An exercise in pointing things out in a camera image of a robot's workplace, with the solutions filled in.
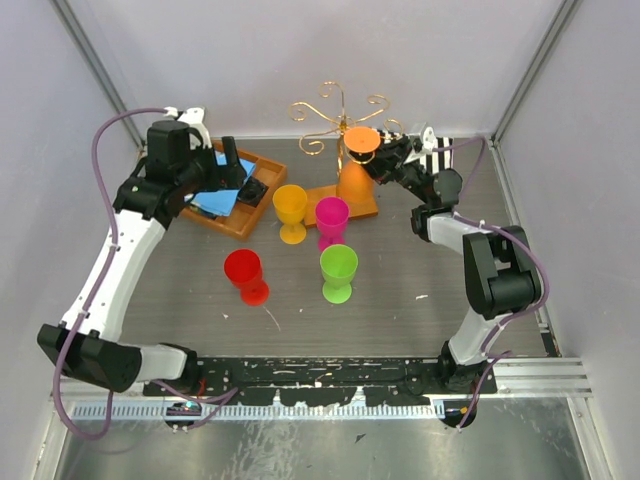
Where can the black white striped cloth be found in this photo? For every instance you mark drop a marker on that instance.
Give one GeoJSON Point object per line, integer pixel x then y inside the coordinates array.
{"type": "Point", "coordinates": [440, 159]}

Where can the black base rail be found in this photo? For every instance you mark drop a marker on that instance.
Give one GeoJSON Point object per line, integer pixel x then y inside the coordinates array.
{"type": "Point", "coordinates": [320, 382]}

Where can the blue patterned cloth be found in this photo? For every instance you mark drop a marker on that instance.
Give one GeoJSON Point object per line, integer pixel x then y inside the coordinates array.
{"type": "Point", "coordinates": [222, 202]}

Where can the green plastic wine glass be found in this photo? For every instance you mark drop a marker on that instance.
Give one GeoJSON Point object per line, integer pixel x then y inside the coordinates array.
{"type": "Point", "coordinates": [339, 264]}

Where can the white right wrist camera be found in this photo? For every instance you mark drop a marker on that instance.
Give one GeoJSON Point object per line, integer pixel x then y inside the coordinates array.
{"type": "Point", "coordinates": [421, 144]}

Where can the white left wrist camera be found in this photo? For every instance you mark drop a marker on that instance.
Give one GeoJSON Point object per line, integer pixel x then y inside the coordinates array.
{"type": "Point", "coordinates": [191, 121]}

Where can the pink plastic wine glass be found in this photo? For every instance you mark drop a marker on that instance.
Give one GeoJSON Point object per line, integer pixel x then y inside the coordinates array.
{"type": "Point", "coordinates": [332, 215]}

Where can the black item in tray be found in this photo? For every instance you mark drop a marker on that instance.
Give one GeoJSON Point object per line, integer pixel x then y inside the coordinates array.
{"type": "Point", "coordinates": [252, 192]}

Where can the wooden compartment tray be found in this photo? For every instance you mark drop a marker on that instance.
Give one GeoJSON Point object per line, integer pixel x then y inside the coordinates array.
{"type": "Point", "coordinates": [242, 220]}

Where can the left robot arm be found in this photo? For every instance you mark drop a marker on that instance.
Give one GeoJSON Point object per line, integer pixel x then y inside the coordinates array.
{"type": "Point", "coordinates": [180, 162]}

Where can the red plastic wine glass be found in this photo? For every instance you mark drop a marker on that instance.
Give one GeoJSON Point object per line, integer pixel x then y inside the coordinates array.
{"type": "Point", "coordinates": [243, 268]}

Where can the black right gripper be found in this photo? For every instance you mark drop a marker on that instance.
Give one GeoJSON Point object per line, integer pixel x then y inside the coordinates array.
{"type": "Point", "coordinates": [389, 160]}

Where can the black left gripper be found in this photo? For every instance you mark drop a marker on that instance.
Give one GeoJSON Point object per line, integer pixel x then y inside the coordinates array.
{"type": "Point", "coordinates": [225, 177]}

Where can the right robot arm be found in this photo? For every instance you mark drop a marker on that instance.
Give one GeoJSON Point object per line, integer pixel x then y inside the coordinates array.
{"type": "Point", "coordinates": [503, 279]}

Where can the orange plastic wine glass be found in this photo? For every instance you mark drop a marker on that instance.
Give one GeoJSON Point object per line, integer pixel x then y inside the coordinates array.
{"type": "Point", "coordinates": [355, 185]}

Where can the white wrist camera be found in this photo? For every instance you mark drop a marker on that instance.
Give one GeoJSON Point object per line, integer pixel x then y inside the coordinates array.
{"type": "Point", "coordinates": [421, 144]}
{"type": "Point", "coordinates": [191, 121]}

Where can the yellow plastic wine glass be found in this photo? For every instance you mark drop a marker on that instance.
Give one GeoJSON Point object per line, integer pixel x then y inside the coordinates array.
{"type": "Point", "coordinates": [290, 203]}

